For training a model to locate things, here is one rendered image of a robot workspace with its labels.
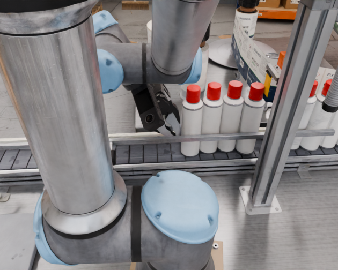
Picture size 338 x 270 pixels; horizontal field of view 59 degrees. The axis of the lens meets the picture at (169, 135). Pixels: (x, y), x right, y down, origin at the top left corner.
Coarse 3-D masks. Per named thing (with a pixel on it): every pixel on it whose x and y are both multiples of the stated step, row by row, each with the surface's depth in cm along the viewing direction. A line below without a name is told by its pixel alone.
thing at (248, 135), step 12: (252, 132) 77; (264, 132) 77; (300, 132) 77; (312, 132) 77; (324, 132) 77; (0, 144) 74; (12, 144) 74; (24, 144) 74; (120, 144) 75; (132, 144) 76
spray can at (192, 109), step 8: (192, 88) 70; (200, 88) 70; (192, 96) 70; (184, 104) 72; (192, 104) 72; (200, 104) 72; (184, 112) 73; (192, 112) 72; (200, 112) 73; (184, 120) 75; (192, 120) 74; (200, 120) 75; (184, 128) 76; (192, 128) 75; (200, 128) 77; (184, 144) 80; (192, 144) 79; (184, 152) 81; (192, 152) 80
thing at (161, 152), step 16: (144, 144) 86; (160, 144) 86; (176, 144) 86; (256, 144) 86; (0, 160) 81; (16, 160) 81; (32, 160) 81; (128, 160) 81; (144, 160) 81; (160, 160) 81; (176, 160) 81; (192, 160) 81; (208, 160) 81
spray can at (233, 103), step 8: (232, 80) 73; (232, 88) 71; (240, 88) 71; (224, 96) 75; (232, 96) 73; (240, 96) 73; (224, 104) 74; (232, 104) 73; (240, 104) 73; (224, 112) 76; (232, 112) 74; (240, 112) 76; (224, 120) 77; (232, 120) 76; (224, 128) 78; (232, 128) 78; (224, 144) 81; (232, 144) 82; (224, 152) 83
